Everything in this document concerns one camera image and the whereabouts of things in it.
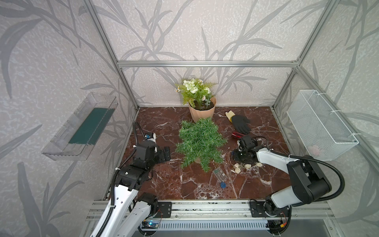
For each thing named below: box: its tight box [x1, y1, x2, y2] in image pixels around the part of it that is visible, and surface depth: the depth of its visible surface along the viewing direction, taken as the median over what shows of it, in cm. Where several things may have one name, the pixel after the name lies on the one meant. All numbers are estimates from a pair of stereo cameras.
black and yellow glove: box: [225, 109, 252, 135], surface depth 111 cm
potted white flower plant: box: [174, 78, 217, 123], surface depth 93 cm
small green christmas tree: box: [175, 117, 228, 172], surface depth 71 cm
